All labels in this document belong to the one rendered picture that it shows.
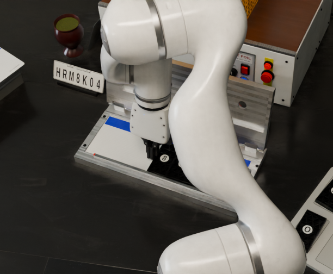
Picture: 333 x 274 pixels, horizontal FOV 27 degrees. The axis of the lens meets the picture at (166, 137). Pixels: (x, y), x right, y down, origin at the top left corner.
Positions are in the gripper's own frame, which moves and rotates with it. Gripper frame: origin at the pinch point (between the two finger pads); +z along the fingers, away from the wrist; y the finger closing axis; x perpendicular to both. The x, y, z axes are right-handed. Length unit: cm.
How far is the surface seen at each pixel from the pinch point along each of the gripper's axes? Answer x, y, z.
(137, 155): -0.8, -3.9, 2.9
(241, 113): 11.6, 18.1, -9.7
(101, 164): -6.6, -10.9, 3.9
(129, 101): 10.3, -11.9, -3.9
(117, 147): -0.2, -9.9, 2.8
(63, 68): 16.1, -35.6, -3.4
